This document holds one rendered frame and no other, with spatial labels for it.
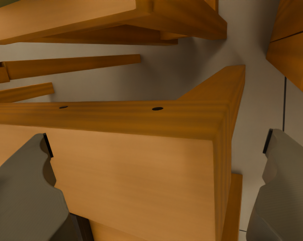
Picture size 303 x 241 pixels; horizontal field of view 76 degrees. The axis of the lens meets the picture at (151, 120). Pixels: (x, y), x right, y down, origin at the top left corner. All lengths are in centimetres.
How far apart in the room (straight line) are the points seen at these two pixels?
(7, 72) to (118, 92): 79
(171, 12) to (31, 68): 48
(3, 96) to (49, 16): 130
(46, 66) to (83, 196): 52
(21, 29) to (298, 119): 107
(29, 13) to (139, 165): 26
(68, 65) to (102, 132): 59
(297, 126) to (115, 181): 99
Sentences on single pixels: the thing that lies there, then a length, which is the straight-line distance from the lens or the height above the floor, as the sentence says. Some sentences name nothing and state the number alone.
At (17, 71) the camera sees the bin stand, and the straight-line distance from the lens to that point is 68.
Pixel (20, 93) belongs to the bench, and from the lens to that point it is 164.
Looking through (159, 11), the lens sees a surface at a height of 78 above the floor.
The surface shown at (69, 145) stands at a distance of 26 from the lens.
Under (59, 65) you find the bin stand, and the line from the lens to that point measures 76.
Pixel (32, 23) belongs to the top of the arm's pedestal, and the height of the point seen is 85.
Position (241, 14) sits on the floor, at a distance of 106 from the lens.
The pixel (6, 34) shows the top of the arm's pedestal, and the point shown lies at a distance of 40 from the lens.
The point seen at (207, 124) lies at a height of 86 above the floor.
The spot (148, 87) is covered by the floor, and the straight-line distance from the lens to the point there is 120.
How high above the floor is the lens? 105
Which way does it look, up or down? 57 degrees down
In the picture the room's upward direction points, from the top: 125 degrees counter-clockwise
